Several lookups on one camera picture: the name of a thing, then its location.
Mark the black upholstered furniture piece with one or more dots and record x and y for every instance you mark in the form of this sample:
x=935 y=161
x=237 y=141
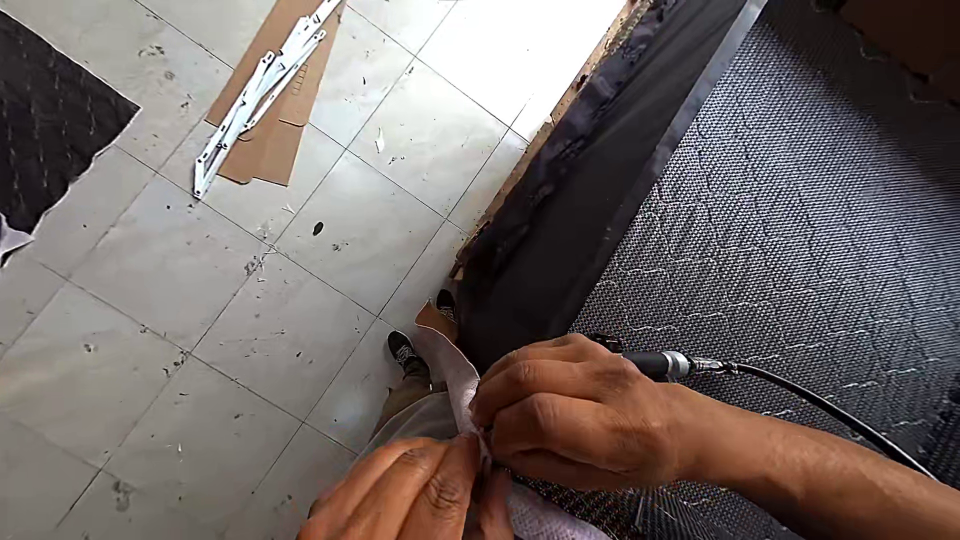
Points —
x=592 y=187

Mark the person's legs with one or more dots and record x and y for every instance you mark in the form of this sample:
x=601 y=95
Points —
x=409 y=371

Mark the brown cardboard pieces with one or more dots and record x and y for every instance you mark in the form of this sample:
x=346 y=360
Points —
x=266 y=150

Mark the person's right hand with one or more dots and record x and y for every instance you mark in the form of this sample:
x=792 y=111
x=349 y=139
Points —
x=600 y=420

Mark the pile of white metal strips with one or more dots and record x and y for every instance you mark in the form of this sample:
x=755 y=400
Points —
x=247 y=99

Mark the black pneumatic tool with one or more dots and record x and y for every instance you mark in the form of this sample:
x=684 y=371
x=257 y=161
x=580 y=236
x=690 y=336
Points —
x=652 y=364

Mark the person's left hand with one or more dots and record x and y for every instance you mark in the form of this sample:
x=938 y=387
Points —
x=397 y=495

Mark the person's right middle finger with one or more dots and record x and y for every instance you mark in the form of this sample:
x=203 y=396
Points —
x=521 y=381

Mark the black woven textured fabric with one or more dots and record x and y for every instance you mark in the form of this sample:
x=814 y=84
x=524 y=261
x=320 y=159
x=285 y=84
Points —
x=780 y=225

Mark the person's right forearm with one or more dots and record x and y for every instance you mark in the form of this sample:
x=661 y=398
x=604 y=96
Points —
x=810 y=465

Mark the person's body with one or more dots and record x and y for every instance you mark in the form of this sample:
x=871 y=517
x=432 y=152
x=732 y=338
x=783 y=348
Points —
x=420 y=420

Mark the person's left thumb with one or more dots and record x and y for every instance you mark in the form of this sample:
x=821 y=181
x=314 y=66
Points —
x=495 y=510

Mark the person's right index finger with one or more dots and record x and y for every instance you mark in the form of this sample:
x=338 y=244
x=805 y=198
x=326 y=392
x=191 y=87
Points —
x=540 y=427

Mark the pale pinkish fabric strip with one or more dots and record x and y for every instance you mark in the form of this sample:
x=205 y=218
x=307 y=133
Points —
x=450 y=363

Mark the dark brown box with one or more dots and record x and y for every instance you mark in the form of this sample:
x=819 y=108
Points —
x=907 y=30

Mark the person's left index finger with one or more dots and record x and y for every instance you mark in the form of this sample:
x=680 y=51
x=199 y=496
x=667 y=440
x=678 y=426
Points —
x=448 y=487

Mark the dark quilted fabric piece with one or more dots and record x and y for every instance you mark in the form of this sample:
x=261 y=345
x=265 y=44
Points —
x=52 y=120

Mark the person's left fingers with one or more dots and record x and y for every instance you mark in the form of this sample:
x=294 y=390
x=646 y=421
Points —
x=375 y=491

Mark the person's right fingers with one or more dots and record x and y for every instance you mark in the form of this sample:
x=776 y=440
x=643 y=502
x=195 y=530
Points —
x=536 y=351

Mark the person's right thumb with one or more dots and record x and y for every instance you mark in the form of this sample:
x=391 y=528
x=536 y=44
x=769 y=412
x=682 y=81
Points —
x=562 y=469

